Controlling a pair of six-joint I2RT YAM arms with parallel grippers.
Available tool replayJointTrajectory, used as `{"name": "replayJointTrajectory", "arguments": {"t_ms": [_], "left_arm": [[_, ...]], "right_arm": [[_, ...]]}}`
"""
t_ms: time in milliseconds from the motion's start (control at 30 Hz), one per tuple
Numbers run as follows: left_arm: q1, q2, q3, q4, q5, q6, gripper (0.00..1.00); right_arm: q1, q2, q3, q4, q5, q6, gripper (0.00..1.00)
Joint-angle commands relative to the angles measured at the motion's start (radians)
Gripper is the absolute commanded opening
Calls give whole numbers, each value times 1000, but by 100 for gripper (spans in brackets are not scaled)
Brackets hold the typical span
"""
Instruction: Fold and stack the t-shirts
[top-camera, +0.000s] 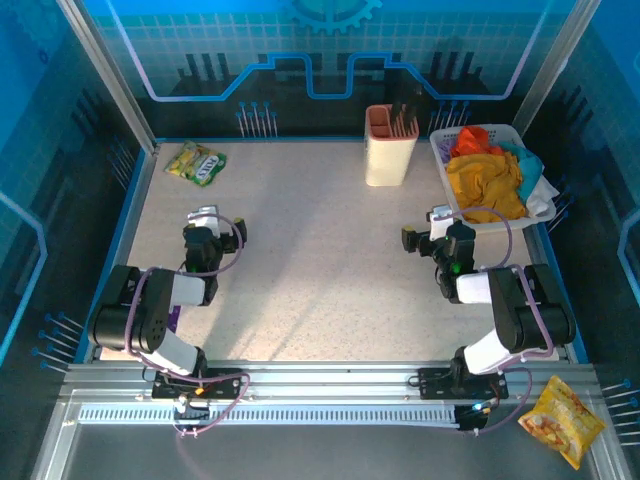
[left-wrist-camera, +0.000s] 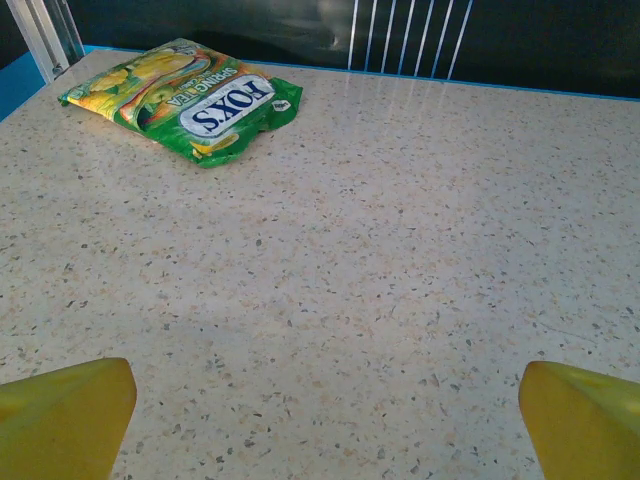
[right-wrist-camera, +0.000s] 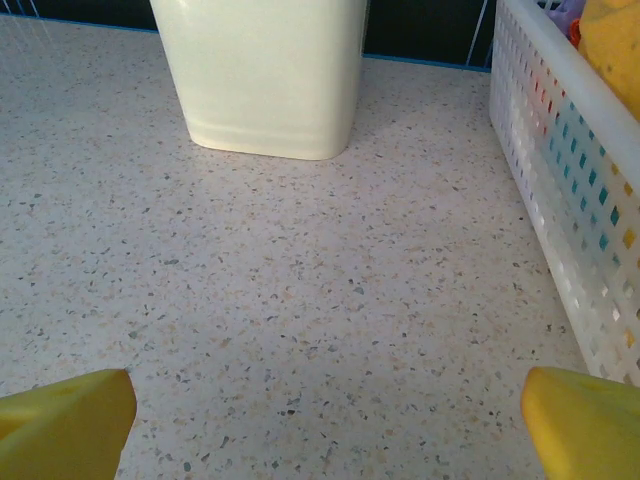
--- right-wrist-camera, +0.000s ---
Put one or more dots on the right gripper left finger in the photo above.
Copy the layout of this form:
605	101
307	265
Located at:
60	430

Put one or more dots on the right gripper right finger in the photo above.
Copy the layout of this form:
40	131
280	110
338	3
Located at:
585	430

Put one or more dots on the yellow t-shirt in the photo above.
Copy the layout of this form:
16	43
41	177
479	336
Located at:
615	45

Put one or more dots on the white perforated plastic basket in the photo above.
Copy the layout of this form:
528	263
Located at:
535	115

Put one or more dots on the orange t-shirt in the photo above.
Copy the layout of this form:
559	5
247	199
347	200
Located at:
575	32

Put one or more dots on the cream utensil holder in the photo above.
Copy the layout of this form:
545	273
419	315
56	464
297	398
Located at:
265	75

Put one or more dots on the purple cloth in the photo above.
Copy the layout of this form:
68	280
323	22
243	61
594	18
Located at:
565	12

